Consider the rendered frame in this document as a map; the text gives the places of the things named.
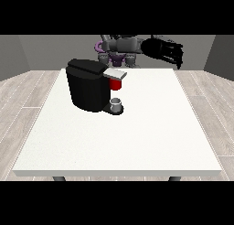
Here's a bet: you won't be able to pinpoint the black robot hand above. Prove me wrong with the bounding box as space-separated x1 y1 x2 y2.
141 35 185 70

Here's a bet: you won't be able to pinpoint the pale grey machine lid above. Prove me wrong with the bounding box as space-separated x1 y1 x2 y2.
102 67 128 81

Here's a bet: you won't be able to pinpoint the red pod holder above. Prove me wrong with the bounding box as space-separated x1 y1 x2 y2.
108 78 122 91

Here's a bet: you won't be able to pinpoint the black coffee machine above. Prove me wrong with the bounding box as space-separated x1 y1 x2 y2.
65 58 125 116

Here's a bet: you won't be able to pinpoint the grey robot trunk purple rings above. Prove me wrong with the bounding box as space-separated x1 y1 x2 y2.
94 38 142 69

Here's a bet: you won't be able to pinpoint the small grey cup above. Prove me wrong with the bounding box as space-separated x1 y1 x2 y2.
109 97 122 113

